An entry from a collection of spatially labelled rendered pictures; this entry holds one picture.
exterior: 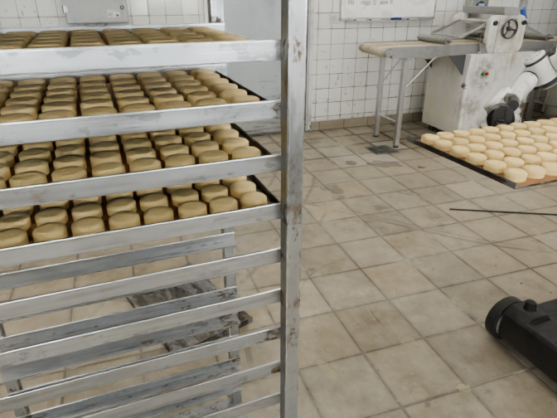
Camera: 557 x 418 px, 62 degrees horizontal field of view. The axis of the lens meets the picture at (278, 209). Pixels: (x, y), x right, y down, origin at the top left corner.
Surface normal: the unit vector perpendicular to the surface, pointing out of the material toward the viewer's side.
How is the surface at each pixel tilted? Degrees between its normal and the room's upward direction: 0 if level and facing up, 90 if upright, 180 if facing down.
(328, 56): 90
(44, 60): 90
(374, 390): 0
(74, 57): 90
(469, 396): 0
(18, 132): 90
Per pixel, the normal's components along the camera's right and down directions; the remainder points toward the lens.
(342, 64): 0.32, 0.40
